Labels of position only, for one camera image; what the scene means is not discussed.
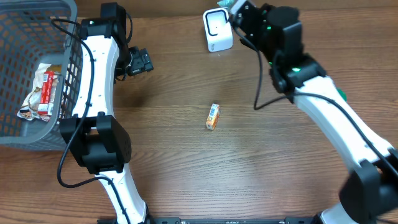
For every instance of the white barcode scanner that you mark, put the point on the white barcode scanner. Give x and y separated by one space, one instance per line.
218 30

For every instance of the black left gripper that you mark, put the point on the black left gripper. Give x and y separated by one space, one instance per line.
144 62

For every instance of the green lid jar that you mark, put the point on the green lid jar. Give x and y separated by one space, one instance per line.
342 94

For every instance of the red snack bar box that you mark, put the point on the red snack bar box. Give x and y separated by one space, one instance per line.
45 99

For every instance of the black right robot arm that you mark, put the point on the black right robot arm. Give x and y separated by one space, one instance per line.
275 34

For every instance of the grey plastic basket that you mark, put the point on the grey plastic basket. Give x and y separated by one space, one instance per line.
32 32

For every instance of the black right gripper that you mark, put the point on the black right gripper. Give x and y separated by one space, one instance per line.
248 37

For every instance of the small orange box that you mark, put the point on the small orange box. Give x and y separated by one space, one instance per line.
213 117

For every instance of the white crumpled snack wrapper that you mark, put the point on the white crumpled snack wrapper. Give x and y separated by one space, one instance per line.
30 105

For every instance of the teal white tissue pack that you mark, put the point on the teal white tissue pack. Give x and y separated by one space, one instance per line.
226 3

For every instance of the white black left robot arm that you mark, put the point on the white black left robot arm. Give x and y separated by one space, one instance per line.
93 136

